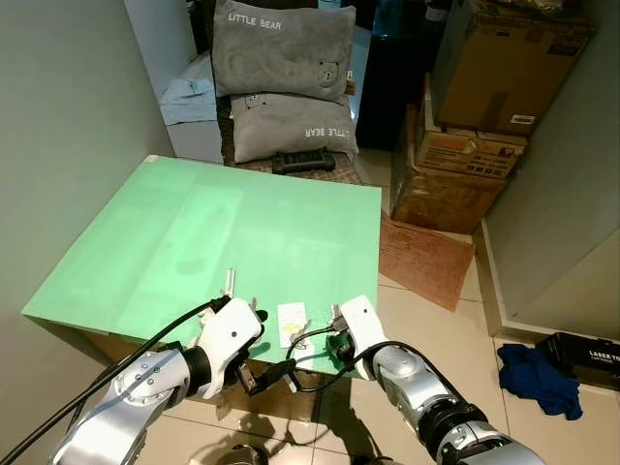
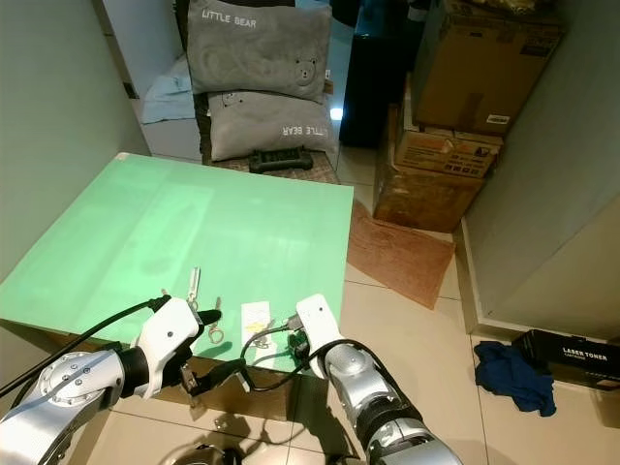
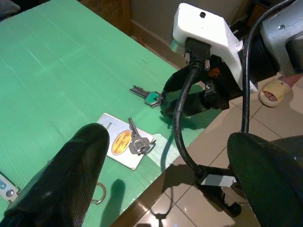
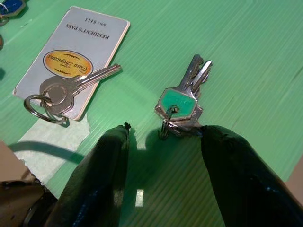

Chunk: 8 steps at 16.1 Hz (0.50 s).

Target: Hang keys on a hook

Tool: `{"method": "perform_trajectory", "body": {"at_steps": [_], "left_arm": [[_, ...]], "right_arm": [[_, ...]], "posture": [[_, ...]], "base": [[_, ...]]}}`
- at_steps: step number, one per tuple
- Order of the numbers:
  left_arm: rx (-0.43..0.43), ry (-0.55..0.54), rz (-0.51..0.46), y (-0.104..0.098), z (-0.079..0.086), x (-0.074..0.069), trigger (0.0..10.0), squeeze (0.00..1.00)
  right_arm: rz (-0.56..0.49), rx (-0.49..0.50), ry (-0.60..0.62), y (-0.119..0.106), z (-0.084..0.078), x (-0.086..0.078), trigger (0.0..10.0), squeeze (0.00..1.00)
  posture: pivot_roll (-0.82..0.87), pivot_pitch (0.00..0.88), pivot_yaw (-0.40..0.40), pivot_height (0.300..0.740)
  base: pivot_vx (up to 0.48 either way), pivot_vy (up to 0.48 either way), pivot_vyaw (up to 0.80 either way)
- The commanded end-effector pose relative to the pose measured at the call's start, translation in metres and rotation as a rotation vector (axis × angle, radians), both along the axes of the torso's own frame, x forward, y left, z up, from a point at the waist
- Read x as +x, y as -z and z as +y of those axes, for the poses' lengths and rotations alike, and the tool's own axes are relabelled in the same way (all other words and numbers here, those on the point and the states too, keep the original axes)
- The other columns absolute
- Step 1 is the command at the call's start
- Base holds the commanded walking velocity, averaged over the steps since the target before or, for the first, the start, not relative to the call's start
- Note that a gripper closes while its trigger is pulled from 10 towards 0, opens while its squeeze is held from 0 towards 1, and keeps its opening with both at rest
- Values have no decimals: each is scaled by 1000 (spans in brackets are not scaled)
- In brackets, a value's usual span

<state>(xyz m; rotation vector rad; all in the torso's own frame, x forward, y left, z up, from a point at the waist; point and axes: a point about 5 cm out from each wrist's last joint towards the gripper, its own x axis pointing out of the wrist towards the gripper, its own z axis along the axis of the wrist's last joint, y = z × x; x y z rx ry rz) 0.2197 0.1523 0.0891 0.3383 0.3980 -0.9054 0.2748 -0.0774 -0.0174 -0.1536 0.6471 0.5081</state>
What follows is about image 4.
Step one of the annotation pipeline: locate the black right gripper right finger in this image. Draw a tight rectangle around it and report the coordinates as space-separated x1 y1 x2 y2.
200 124 303 227

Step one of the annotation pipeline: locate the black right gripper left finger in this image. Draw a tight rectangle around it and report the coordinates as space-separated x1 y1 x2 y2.
45 122 131 227

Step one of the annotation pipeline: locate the pale masking tape strip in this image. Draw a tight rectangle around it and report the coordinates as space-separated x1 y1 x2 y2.
13 113 92 197

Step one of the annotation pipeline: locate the silver round-head key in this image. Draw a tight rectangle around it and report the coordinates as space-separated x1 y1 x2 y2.
39 63 123 117

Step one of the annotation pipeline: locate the green-headed silver key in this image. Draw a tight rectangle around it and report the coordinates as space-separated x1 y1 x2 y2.
155 54 205 124

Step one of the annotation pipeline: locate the plain silver key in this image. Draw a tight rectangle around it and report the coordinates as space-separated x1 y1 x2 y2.
169 59 213 133

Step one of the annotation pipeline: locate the green corrugated plastic sheet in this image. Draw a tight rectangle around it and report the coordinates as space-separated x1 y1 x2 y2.
0 0 303 227

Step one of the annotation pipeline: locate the grey resident's pass card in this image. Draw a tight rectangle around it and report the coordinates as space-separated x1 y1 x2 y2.
13 6 131 121

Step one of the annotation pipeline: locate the blue-headed key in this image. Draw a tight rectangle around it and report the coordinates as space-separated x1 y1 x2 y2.
0 0 27 18

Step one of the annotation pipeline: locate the small silver key ring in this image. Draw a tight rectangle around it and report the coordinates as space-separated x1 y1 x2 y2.
158 105 180 140

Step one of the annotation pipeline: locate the large silver key ring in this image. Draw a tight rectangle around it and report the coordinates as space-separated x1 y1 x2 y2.
23 94 71 128

